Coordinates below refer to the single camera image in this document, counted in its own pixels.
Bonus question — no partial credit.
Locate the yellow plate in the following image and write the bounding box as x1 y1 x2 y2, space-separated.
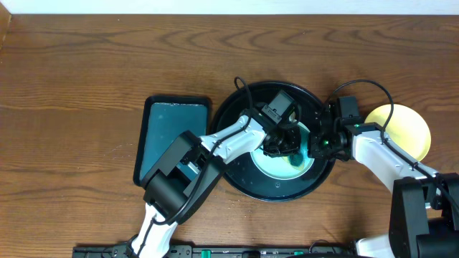
386 104 432 161

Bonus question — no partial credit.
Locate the mint plate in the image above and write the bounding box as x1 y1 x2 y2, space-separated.
250 123 314 180

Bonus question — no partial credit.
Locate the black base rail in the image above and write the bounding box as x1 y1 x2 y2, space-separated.
72 242 357 258

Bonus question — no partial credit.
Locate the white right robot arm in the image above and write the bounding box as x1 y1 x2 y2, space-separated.
308 123 458 257

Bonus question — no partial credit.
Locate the round black tray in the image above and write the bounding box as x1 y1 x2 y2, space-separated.
224 81 334 202

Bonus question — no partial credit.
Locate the black rectangular water tub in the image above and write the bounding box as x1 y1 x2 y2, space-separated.
133 95 211 186

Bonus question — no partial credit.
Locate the green yellow sponge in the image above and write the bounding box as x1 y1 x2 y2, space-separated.
283 153 304 167

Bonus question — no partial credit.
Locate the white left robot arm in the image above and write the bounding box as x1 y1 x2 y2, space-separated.
128 105 301 257

